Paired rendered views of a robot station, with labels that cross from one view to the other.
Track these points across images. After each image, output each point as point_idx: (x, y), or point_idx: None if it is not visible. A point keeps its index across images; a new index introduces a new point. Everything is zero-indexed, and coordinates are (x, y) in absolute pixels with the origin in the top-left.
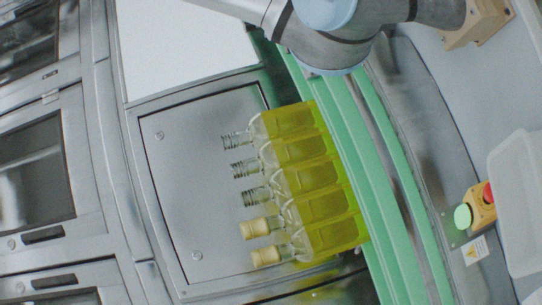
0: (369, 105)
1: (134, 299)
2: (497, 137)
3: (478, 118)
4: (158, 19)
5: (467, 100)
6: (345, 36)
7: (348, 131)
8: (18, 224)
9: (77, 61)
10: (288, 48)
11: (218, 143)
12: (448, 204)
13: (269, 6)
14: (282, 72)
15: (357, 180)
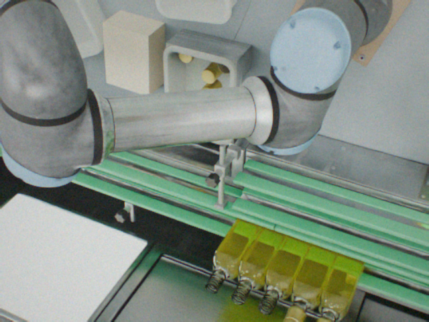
0: (294, 181)
1: None
2: (427, 106)
3: (391, 115)
4: (16, 263)
5: (370, 111)
6: (334, 86)
7: (300, 204)
8: None
9: None
10: (279, 139)
11: (181, 310)
12: (417, 189)
13: (256, 107)
14: (163, 241)
15: (324, 235)
